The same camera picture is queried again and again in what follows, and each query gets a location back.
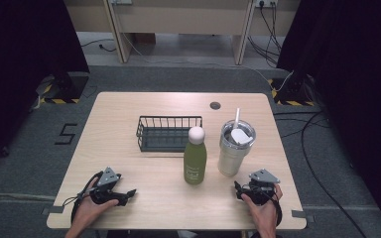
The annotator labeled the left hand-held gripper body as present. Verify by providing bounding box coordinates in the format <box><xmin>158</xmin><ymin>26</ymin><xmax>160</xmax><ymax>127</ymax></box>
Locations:
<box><xmin>88</xmin><ymin>167</ymin><xmax>123</xmax><ymax>205</ymax></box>

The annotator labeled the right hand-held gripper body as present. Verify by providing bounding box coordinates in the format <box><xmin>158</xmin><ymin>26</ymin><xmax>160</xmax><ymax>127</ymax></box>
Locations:
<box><xmin>244</xmin><ymin>169</ymin><xmax>281</xmax><ymax>205</ymax></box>

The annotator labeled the white tumbler with clear lid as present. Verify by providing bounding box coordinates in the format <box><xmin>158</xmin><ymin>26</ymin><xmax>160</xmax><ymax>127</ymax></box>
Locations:
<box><xmin>217</xmin><ymin>119</ymin><xmax>257</xmax><ymax>178</ymax></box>

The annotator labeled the green bottle with white cap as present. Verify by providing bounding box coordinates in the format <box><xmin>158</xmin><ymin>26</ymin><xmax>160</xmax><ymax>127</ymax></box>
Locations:
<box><xmin>183</xmin><ymin>126</ymin><xmax>208</xmax><ymax>185</ymax></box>

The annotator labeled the black wire basket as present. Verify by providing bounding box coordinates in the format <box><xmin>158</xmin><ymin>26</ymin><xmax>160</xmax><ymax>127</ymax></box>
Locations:
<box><xmin>136</xmin><ymin>115</ymin><xmax>203</xmax><ymax>153</ymax></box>

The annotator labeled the white drinking straw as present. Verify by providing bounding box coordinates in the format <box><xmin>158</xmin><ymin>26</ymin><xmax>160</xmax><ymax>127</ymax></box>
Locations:
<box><xmin>232</xmin><ymin>107</ymin><xmax>242</xmax><ymax>131</ymax></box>

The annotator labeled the person's right hand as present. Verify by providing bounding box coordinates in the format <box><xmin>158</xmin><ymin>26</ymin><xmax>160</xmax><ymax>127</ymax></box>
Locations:
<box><xmin>241</xmin><ymin>183</ymin><xmax>284</xmax><ymax>232</ymax></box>

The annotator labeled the person's left hand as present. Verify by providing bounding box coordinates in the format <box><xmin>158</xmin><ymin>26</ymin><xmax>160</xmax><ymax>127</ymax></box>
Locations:
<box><xmin>73</xmin><ymin>178</ymin><xmax>119</xmax><ymax>229</ymax></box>

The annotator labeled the grey tape strip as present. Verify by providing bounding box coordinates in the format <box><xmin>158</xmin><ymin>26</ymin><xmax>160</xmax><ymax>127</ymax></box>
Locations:
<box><xmin>291</xmin><ymin>209</ymin><xmax>316</xmax><ymax>223</ymax></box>
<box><xmin>41</xmin><ymin>205</ymin><xmax>65</xmax><ymax>216</ymax></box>

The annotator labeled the black stand base hazard tape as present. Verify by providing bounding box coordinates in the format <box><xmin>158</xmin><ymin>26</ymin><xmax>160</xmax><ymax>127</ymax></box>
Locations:
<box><xmin>35</xmin><ymin>72</ymin><xmax>90</xmax><ymax>105</ymax></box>
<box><xmin>267</xmin><ymin>76</ymin><xmax>316</xmax><ymax>107</ymax></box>

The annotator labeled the black curtain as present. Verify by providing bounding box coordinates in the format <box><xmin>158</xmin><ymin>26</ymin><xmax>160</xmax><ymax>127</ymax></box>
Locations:
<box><xmin>0</xmin><ymin>0</ymin><xmax>90</xmax><ymax>171</ymax></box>
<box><xmin>277</xmin><ymin>0</ymin><xmax>381</xmax><ymax>231</ymax></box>

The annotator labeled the beige desk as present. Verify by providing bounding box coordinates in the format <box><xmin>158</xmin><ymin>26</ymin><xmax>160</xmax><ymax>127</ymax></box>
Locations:
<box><xmin>63</xmin><ymin>0</ymin><xmax>302</xmax><ymax>65</ymax></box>

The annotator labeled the left hand-held gripper cable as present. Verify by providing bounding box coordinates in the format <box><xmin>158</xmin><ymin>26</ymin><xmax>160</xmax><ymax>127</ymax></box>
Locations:
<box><xmin>62</xmin><ymin>171</ymin><xmax>104</xmax><ymax>226</ymax></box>

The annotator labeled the hand-held gripper cable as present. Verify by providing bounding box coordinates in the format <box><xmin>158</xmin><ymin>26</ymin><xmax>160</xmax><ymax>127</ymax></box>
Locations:
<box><xmin>62</xmin><ymin>171</ymin><xmax>104</xmax><ymax>226</ymax></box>
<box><xmin>270</xmin><ymin>192</ymin><xmax>284</xmax><ymax>228</ymax></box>

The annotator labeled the right hand-held gripper cable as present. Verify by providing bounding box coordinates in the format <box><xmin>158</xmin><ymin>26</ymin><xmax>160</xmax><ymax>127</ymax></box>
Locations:
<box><xmin>270</xmin><ymin>192</ymin><xmax>284</xmax><ymax>228</ymax></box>

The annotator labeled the long black floor cable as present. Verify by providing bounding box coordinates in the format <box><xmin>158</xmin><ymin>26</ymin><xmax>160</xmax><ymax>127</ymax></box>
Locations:
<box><xmin>272</xmin><ymin>110</ymin><xmax>369</xmax><ymax>238</ymax></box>

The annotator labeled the short black floor cable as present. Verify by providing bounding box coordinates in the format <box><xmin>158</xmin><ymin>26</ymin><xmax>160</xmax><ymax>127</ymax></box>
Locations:
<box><xmin>80</xmin><ymin>38</ymin><xmax>117</xmax><ymax>54</ymax></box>

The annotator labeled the bundle of black cables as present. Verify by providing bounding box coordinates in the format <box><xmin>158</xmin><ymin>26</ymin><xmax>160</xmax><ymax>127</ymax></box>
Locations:
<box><xmin>247</xmin><ymin>2</ymin><xmax>283</xmax><ymax>67</ymax></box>

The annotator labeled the long white cable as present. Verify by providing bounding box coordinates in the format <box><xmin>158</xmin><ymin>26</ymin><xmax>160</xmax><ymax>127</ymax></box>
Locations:
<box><xmin>121</xmin><ymin>31</ymin><xmax>295</xmax><ymax>93</ymax></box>

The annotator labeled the white wall socket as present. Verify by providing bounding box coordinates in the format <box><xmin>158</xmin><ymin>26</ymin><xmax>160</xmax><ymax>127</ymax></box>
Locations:
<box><xmin>255</xmin><ymin>0</ymin><xmax>279</xmax><ymax>8</ymax></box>

